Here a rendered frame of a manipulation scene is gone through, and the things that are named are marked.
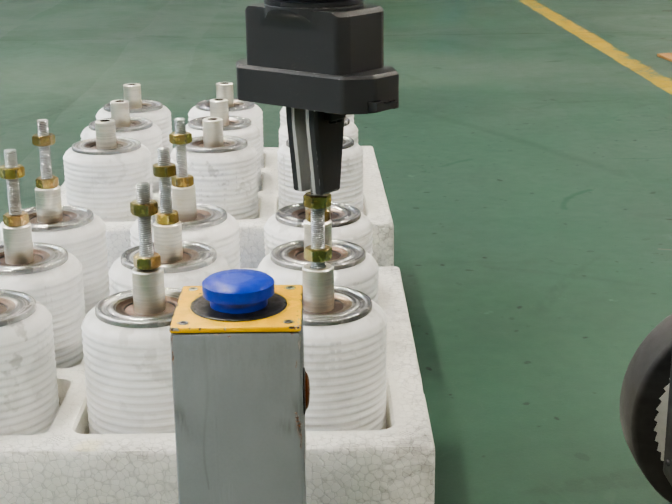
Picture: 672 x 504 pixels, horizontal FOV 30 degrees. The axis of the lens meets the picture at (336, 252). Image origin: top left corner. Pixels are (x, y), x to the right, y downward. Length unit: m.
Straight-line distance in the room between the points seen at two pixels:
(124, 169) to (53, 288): 0.41
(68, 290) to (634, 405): 0.47
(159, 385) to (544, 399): 0.60
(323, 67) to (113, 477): 0.30
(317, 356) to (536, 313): 0.80
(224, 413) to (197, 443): 0.02
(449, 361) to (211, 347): 0.80
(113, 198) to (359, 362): 0.58
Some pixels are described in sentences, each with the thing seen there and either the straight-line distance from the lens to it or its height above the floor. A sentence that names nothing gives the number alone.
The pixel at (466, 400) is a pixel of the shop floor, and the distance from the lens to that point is 1.35.
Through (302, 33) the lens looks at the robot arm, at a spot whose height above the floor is 0.45.
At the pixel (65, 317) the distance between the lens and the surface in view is 1.00.
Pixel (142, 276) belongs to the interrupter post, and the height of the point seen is 0.28.
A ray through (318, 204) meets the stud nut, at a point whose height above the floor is 0.33.
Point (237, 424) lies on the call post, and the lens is 0.69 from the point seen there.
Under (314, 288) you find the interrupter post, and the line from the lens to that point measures 0.87.
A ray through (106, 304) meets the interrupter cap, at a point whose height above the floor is 0.25.
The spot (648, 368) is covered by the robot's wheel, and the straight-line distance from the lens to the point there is 1.08.
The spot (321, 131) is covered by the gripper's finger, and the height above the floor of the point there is 0.38.
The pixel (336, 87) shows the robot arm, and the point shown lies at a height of 0.41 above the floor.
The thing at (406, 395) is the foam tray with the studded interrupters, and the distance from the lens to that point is 0.92.
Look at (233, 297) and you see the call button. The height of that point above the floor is 0.33.
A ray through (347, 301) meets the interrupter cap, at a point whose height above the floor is 0.25.
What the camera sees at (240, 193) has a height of 0.21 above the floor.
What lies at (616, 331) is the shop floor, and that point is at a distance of 1.57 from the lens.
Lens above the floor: 0.55
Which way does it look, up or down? 17 degrees down
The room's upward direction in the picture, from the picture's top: 1 degrees counter-clockwise
